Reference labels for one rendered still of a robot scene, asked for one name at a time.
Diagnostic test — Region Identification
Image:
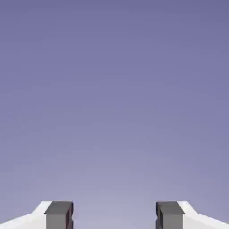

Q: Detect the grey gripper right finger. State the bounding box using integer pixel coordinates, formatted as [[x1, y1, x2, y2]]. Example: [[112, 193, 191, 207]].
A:
[[155, 200, 229, 229]]

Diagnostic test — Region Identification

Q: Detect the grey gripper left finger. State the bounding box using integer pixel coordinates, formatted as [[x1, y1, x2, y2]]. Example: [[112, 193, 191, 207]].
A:
[[0, 200, 74, 229]]

